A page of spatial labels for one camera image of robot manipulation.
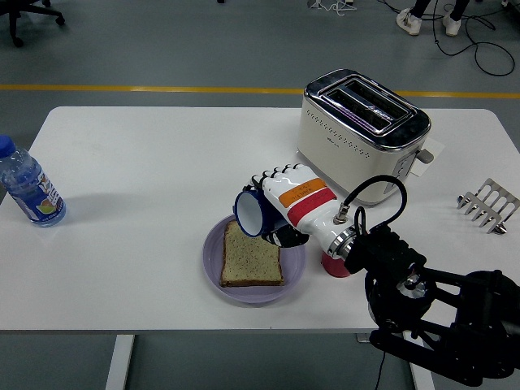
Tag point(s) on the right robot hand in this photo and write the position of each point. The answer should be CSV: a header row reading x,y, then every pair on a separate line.
x,y
300,203

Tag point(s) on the blue enamel cup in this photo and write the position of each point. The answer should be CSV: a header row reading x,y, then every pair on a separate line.
x,y
248,213

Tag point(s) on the red enamel cup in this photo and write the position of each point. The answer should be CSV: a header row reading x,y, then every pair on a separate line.
x,y
335,268

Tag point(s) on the slice of toast bread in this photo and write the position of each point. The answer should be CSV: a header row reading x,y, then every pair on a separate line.
x,y
252,264

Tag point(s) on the cream and chrome toaster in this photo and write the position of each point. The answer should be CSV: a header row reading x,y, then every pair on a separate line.
x,y
345,154

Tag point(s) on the lilac round plate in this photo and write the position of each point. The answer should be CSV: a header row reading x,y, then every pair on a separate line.
x,y
292,276

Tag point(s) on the white paper card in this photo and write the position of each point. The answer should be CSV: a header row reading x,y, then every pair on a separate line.
x,y
434,146

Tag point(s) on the silver metal toast rack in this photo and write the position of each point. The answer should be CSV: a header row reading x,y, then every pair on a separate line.
x,y
493,199

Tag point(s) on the person's white shoe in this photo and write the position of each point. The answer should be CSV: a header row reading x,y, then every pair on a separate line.
x,y
451,25
408,22

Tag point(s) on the white table leg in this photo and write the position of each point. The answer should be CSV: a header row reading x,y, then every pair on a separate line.
x,y
420,382
120,365

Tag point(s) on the person's leg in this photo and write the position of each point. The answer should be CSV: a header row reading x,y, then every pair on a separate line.
x,y
420,7
460,8

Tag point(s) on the water bottle with blue cap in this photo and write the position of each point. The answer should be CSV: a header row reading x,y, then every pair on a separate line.
x,y
28,187

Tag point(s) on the black office chair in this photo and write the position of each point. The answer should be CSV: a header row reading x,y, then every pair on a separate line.
x,y
16,20

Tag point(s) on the grey under-table bracket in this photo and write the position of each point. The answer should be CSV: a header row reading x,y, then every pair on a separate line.
x,y
363,337

